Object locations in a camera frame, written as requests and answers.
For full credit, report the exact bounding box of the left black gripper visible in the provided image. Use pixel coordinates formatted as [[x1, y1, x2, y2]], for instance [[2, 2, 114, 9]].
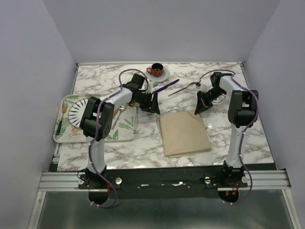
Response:
[[133, 91, 160, 114]]

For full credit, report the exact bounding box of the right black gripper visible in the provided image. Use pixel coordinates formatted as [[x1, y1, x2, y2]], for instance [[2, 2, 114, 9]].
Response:
[[194, 87, 225, 115]]

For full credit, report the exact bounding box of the beige cloth napkin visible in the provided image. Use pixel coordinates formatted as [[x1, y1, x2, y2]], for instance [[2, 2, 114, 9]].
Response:
[[157, 110, 212, 158]]

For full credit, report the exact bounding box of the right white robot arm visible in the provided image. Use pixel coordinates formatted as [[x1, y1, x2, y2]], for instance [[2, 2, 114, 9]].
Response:
[[194, 70, 259, 187]]

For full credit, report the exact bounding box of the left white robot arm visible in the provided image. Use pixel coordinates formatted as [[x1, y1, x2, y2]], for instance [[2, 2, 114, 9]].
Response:
[[80, 73, 160, 188]]

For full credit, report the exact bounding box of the silver fork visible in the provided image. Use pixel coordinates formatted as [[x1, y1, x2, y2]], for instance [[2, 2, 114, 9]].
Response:
[[168, 82, 199, 97]]

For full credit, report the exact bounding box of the silver spoon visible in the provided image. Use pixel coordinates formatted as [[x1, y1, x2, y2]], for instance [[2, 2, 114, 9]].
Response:
[[112, 105, 127, 130]]

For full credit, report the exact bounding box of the white saucer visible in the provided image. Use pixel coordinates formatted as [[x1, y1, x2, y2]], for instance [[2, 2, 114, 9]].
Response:
[[145, 66, 171, 83]]

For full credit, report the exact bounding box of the purple knife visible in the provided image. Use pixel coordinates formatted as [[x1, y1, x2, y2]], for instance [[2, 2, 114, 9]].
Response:
[[153, 79, 179, 93]]

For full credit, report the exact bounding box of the brown coffee cup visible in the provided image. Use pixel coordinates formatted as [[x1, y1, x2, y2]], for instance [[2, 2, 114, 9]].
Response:
[[146, 63, 164, 77]]

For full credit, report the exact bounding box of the white plate with blue stripes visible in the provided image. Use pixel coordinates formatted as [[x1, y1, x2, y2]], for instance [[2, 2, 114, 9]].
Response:
[[68, 98, 88, 128]]

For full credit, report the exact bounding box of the white tray with leaf print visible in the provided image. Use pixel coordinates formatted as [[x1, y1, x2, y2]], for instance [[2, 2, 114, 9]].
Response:
[[53, 94, 137, 143]]

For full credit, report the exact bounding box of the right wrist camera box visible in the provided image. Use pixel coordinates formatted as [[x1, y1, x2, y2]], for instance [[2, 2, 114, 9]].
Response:
[[197, 83, 208, 92]]

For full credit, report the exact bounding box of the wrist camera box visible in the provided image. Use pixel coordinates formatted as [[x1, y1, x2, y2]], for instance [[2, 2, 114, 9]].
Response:
[[197, 83, 208, 92], [145, 82, 158, 94]]

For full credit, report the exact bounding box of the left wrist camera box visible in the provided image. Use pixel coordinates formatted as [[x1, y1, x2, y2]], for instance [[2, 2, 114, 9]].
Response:
[[145, 82, 158, 94]]

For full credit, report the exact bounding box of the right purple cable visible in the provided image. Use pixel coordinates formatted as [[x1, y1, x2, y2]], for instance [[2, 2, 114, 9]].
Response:
[[195, 69, 260, 206]]

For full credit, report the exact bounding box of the purple cable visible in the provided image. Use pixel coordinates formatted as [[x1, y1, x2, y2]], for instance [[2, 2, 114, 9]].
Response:
[[87, 69, 150, 208], [195, 69, 260, 206]]

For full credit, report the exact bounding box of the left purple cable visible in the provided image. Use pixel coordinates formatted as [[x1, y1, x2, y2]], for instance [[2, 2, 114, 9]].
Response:
[[87, 69, 150, 208]]

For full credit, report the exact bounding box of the gold fork with green handle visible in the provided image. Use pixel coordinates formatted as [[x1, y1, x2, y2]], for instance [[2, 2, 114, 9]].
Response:
[[56, 103, 67, 135]]

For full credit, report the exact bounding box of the aluminium frame rail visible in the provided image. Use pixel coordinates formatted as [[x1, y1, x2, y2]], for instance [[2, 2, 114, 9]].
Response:
[[38, 170, 291, 192]]

